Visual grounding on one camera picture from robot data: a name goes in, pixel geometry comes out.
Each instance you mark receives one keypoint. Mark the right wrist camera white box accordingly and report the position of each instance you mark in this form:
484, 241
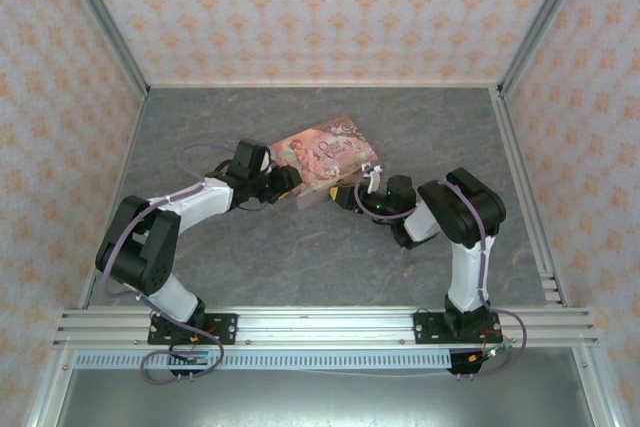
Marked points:
374, 177

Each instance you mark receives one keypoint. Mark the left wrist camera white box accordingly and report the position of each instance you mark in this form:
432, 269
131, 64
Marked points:
264, 163

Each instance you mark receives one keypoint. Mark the grey metal panel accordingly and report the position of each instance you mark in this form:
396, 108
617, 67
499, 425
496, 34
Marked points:
325, 402

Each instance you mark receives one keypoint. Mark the aluminium frame post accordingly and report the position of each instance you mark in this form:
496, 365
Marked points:
544, 17
102, 22

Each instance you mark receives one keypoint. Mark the long aluminium mounting rail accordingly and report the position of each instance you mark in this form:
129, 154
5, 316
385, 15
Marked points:
325, 327

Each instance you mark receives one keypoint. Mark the small circuit board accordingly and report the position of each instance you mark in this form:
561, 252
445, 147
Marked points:
192, 358

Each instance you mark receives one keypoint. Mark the pink illustrated tin box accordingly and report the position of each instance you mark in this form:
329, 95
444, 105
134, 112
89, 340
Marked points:
325, 152

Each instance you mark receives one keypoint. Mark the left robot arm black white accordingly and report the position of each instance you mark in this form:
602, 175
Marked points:
200, 207

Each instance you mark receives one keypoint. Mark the aluminium side rail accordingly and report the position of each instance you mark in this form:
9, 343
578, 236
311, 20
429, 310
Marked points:
521, 172

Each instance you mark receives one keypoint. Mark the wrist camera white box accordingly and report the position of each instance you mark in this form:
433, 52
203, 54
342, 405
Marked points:
374, 177
264, 163

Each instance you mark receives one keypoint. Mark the thin aluminium rail at wall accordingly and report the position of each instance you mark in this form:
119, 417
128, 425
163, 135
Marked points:
325, 84

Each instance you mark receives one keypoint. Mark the circuit board with green light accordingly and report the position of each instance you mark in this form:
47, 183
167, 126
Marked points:
492, 351

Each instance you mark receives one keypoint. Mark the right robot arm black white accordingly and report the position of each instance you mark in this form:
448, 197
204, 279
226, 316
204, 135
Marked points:
470, 277

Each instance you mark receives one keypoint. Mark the aluminium frame leg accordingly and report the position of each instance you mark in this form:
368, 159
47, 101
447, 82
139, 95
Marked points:
50, 387
597, 387

